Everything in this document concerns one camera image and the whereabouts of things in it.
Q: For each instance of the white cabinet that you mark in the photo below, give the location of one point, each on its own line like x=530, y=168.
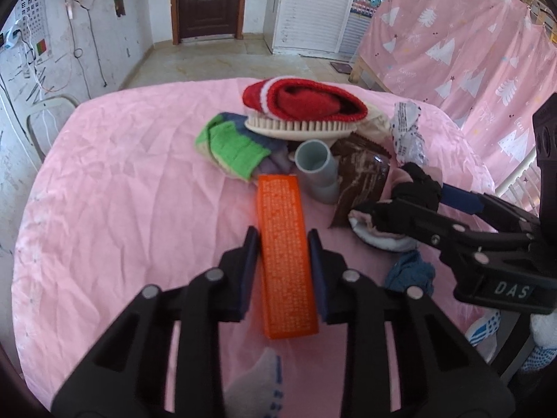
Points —
x=309, y=8

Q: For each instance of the green blue striped sock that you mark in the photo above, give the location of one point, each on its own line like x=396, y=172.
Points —
x=230, y=148

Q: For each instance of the white pink sock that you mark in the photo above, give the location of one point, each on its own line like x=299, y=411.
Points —
x=383, y=239

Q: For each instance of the white blue dotted cloth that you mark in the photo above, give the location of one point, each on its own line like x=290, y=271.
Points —
x=483, y=331

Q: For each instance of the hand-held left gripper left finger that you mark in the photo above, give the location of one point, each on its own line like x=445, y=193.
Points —
x=250, y=270

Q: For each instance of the blue cloth ball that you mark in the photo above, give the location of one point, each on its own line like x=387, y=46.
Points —
x=409, y=272

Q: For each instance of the wooden bed frame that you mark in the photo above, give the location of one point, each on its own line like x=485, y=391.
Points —
x=363, y=74

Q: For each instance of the wall outlet box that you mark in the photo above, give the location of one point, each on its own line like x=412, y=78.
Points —
x=119, y=7

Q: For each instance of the pink tablecloth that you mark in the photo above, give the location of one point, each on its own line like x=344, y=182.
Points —
x=130, y=209

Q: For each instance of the red white knit slipper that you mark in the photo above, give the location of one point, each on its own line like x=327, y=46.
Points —
x=304, y=98

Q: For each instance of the eye chart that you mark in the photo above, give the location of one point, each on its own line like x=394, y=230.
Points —
x=32, y=17

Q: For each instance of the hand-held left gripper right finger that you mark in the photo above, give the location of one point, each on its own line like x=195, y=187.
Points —
x=315, y=270

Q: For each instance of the orange box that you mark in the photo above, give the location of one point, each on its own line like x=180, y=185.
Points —
x=285, y=261

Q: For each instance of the dark brown door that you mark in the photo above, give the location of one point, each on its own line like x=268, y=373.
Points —
x=209, y=4

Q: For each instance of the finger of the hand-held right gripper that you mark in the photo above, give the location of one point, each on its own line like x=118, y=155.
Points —
x=435, y=230
x=461, y=200

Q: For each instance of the dark floor mat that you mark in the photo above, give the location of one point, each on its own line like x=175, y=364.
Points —
x=341, y=67

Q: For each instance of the white metal chair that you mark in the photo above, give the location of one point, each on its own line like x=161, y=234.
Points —
x=518, y=174

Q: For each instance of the clear crumpled plastic wrapper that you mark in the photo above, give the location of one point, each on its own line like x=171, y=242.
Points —
x=407, y=135

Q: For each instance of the pink tree printed sheet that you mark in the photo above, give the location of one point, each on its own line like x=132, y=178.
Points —
x=470, y=52

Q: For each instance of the brown snack wrapper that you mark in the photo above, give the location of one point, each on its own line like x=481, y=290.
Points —
x=361, y=174

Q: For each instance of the black sock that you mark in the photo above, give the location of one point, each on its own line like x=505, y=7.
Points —
x=420, y=189

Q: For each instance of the cream scrub brush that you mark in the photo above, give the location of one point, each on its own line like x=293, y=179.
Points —
x=296, y=127

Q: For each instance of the cream cloth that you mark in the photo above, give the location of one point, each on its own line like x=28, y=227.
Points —
x=374, y=119

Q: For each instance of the person's right hand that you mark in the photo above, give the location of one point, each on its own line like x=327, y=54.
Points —
x=544, y=331

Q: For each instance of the grey pipe elbow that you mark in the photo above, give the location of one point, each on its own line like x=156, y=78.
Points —
x=315, y=170

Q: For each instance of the white plastic chair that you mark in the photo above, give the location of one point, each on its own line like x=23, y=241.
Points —
x=35, y=126

